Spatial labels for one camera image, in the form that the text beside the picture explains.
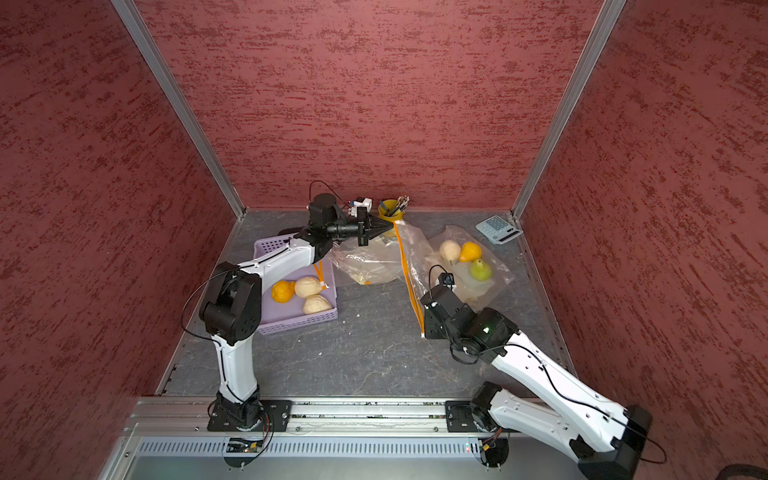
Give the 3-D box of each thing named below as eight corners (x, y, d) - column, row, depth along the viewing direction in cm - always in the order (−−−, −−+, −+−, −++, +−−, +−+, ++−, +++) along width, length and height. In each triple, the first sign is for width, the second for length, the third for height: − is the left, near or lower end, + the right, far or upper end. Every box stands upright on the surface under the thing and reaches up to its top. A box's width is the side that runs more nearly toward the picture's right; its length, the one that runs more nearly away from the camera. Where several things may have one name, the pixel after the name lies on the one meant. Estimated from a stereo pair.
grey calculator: (501, 248, 111) (502, 244, 109) (463, 216, 121) (464, 213, 119) (520, 234, 115) (522, 230, 113) (482, 205, 126) (483, 201, 124)
